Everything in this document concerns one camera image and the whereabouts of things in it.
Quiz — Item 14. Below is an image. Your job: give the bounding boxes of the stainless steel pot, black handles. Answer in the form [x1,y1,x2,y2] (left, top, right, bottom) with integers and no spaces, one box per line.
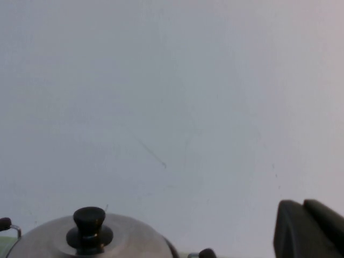
[0,217,217,258]

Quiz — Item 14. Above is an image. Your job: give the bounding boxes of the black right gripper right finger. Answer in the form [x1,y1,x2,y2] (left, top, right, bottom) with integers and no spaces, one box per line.
[303,199,344,251]

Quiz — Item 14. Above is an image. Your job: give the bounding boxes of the stainless steel pot lid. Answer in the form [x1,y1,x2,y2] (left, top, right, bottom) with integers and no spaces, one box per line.
[5,206,180,258]

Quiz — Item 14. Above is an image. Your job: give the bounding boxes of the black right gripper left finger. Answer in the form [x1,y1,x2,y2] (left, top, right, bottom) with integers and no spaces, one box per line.
[273,199,344,258]

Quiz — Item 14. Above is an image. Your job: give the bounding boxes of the green grid table mat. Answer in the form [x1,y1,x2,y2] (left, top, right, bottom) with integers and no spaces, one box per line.
[0,235,201,258]

